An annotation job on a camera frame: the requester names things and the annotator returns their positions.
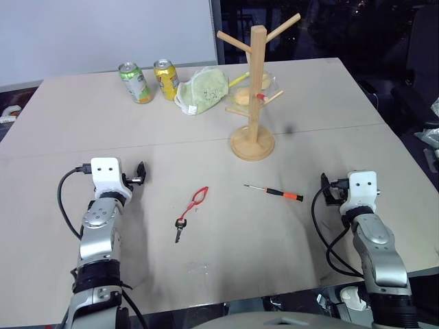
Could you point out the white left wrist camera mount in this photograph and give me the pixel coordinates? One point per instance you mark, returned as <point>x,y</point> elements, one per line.
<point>105,174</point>

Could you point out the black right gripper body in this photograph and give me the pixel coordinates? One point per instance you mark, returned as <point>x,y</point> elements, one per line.
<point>337,192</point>

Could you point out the yellow drink can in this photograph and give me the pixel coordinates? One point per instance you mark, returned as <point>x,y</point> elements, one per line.
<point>166,80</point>

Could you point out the wooden peg rack stand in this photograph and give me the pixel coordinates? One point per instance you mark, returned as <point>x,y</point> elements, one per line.
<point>255,103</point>

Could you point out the yellow pen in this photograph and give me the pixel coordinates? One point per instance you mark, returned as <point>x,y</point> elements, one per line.
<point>238,79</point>

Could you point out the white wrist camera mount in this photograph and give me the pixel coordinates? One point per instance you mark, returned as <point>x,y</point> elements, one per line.
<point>105,174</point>
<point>362,192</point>

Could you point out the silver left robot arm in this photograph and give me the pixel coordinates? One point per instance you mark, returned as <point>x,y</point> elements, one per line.
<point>97,236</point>

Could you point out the clear plastic bag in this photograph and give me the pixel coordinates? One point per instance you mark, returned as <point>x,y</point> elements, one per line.
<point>271,87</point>

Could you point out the black office chair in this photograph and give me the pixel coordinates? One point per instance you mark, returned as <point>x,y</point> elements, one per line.
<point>416,68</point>

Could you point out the yellow bread piece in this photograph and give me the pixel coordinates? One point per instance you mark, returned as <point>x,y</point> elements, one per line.
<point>241,96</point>

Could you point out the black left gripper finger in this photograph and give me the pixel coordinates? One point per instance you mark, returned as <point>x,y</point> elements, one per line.
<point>144,175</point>
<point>140,167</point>

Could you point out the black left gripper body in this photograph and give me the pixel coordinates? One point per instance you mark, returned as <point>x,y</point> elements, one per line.
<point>129,179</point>

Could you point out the green drink can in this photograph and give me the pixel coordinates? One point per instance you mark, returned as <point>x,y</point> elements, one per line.
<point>136,84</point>

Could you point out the white object on floor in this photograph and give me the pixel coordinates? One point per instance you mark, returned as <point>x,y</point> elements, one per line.
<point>10,113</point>

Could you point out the small red and white clip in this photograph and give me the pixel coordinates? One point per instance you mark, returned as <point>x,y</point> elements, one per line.
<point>262,96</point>

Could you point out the white whiteboard panel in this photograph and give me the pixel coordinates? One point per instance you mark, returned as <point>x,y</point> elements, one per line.
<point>103,37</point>

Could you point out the key with red loop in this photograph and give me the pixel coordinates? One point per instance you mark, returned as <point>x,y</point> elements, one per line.
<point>192,207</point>

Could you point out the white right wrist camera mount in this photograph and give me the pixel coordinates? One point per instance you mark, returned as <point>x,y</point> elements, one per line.
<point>362,192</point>

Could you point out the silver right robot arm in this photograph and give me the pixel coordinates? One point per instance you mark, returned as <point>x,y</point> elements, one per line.
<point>377,246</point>

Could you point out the orange and black screwdriver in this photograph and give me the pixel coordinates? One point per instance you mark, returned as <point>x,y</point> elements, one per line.
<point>278,192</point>

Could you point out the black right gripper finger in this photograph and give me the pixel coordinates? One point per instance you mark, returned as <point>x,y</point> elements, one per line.
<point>324,181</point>
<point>328,198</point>

